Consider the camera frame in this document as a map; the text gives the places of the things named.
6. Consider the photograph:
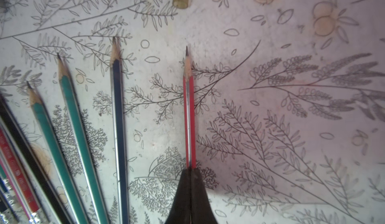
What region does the red striped pencil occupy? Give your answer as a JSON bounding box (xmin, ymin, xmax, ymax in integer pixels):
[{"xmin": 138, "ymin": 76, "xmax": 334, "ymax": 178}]
[
  {"xmin": 0, "ymin": 157, "xmax": 31, "ymax": 224},
  {"xmin": 183, "ymin": 47, "xmax": 196, "ymax": 169},
  {"xmin": 1, "ymin": 131, "xmax": 49, "ymax": 224}
]

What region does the short dark blue pencil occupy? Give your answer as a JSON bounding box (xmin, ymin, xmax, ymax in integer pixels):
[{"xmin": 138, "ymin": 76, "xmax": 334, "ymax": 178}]
[{"xmin": 110, "ymin": 37, "xmax": 129, "ymax": 224}]

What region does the black striped pencil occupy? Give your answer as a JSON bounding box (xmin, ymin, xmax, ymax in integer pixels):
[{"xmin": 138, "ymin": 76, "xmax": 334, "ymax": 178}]
[{"xmin": 1, "ymin": 96, "xmax": 73, "ymax": 224}]

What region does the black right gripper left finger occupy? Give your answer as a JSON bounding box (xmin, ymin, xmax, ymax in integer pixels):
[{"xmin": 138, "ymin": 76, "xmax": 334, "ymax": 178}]
[{"xmin": 165, "ymin": 169, "xmax": 191, "ymax": 224}]

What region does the teal green pencil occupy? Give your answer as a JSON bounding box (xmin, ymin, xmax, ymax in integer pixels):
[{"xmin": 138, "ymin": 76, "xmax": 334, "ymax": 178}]
[
  {"xmin": 27, "ymin": 83, "xmax": 89, "ymax": 224},
  {"xmin": 57, "ymin": 54, "xmax": 110, "ymax": 224}
]

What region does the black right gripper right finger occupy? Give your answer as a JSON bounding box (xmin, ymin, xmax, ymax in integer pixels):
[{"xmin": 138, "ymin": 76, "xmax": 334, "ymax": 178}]
[{"xmin": 190, "ymin": 168, "xmax": 218, "ymax": 224}]

